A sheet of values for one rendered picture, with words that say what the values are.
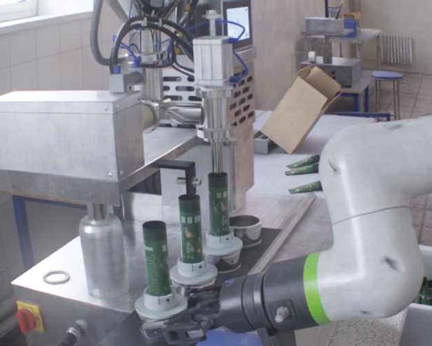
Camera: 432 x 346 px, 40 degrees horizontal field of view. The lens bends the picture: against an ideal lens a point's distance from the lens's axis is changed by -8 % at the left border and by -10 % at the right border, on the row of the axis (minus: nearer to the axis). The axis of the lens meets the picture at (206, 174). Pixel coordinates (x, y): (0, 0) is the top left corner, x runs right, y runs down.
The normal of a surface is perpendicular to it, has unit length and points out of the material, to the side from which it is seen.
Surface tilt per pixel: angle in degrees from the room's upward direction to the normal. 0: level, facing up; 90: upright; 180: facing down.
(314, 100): 111
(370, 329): 0
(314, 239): 0
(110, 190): 90
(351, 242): 72
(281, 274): 39
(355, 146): 47
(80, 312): 90
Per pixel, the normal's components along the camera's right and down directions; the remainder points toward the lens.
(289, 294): -0.50, -0.15
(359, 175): -0.33, -0.06
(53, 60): 0.92, 0.08
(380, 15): -0.38, 0.29
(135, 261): -0.04, -0.95
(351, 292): -0.60, 0.18
